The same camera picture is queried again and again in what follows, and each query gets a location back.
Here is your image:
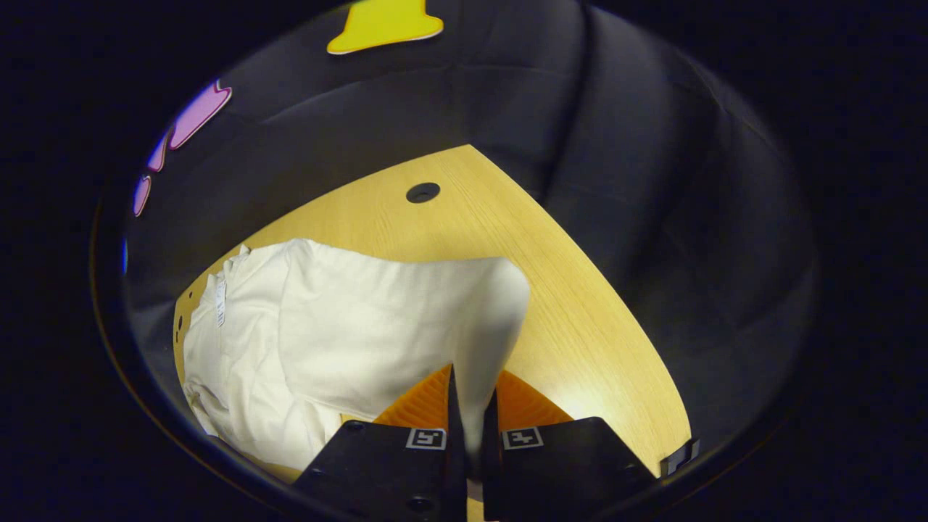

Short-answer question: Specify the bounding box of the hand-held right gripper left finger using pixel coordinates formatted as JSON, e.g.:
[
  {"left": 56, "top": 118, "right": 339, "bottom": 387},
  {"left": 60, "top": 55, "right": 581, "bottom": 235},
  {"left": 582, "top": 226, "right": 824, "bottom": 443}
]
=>
[{"left": 292, "top": 364, "right": 467, "bottom": 522}]

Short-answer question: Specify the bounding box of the black backdrop cloth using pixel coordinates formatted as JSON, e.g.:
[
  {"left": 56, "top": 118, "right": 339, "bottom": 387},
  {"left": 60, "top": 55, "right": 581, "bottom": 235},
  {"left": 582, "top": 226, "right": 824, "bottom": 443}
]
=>
[{"left": 120, "top": 0, "right": 820, "bottom": 465}]

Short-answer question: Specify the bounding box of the black bracket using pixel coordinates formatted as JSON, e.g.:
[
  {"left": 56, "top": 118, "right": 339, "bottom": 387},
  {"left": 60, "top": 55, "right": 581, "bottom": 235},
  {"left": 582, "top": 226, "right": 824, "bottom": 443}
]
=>
[{"left": 658, "top": 438, "right": 701, "bottom": 477}]

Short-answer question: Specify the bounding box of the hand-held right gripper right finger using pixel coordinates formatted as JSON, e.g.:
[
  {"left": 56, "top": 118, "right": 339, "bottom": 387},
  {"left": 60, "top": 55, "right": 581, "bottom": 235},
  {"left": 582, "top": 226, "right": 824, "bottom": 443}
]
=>
[{"left": 481, "top": 370, "right": 658, "bottom": 522}]

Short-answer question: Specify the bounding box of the white sweatshirt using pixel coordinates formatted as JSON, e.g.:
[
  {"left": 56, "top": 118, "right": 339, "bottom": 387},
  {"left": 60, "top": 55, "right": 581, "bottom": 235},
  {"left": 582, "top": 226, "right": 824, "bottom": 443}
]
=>
[{"left": 181, "top": 238, "right": 531, "bottom": 472}]

